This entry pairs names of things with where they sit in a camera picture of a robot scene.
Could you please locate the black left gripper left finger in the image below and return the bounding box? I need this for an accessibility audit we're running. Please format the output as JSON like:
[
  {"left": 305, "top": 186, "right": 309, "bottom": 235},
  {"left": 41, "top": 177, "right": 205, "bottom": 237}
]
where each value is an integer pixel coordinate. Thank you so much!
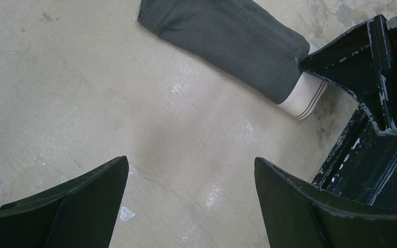
[{"left": 0, "top": 156, "right": 129, "bottom": 247}]

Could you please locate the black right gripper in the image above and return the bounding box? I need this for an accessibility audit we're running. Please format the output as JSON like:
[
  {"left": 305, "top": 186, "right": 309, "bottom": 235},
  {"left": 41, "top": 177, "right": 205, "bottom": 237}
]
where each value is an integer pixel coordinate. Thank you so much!
[{"left": 299, "top": 14, "right": 397, "bottom": 136}]

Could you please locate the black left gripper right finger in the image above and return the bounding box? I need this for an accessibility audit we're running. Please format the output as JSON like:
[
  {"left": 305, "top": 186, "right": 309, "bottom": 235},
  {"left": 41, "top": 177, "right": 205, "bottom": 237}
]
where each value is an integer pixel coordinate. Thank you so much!
[{"left": 254, "top": 157, "right": 397, "bottom": 247}]

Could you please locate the dark grey boxer underwear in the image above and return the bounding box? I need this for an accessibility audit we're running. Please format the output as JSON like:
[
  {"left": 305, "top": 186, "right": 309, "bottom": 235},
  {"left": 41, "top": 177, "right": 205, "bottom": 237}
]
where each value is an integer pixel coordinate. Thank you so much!
[{"left": 138, "top": 0, "right": 327, "bottom": 119}]

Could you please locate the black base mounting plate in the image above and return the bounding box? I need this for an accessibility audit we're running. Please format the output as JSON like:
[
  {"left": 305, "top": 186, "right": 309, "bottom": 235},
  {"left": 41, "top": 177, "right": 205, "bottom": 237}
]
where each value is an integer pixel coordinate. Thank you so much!
[{"left": 312, "top": 108, "right": 397, "bottom": 210}]

